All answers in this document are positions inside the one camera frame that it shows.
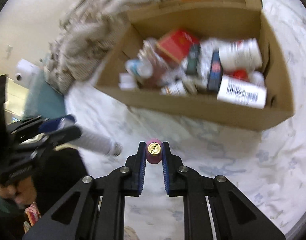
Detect plain white cylinder bottle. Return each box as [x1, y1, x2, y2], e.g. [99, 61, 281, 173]
[249, 71, 265, 85]

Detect black cloth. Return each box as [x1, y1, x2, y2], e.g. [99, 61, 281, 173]
[33, 147, 94, 220]

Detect white medicine box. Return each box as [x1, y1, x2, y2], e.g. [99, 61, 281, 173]
[217, 75, 267, 109]

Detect white bottle teal label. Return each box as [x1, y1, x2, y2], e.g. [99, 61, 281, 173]
[125, 59, 153, 78]

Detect slim black box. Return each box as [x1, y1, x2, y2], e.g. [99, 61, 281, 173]
[185, 44, 202, 75]

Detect wide white jar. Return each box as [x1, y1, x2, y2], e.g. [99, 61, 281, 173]
[218, 38, 263, 70]

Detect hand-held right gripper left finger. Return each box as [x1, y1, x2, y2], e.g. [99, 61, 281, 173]
[22, 142, 147, 240]

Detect colourful printed packets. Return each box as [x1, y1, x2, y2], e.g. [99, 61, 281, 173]
[23, 202, 42, 233]

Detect blister pack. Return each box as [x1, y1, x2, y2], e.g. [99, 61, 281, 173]
[198, 39, 220, 80]

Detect brown cardboard box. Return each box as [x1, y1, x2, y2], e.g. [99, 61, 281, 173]
[94, 0, 296, 132]

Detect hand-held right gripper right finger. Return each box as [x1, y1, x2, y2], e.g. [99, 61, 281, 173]
[161, 142, 286, 240]

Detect pink lipstick gold cap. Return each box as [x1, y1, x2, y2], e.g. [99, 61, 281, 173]
[146, 139, 163, 165]

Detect white round appliance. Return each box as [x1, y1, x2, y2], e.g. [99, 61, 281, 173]
[14, 59, 42, 83]

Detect checked beige duvet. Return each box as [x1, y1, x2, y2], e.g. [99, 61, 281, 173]
[43, 0, 193, 95]

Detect small white pill bottle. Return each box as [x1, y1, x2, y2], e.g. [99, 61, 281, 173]
[119, 73, 138, 89]

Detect person's left forearm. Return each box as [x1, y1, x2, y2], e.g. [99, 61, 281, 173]
[0, 189, 20, 217]

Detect LED corn light bulb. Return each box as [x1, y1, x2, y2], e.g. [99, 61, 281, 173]
[73, 127, 123, 157]

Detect white bottle orange label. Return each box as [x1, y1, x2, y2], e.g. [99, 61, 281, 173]
[161, 80, 188, 96]

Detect person's left hand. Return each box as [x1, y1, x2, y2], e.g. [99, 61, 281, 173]
[0, 174, 38, 210]

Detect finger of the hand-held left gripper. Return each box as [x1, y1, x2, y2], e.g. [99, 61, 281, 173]
[18, 126, 82, 160]
[8, 114, 76, 140]

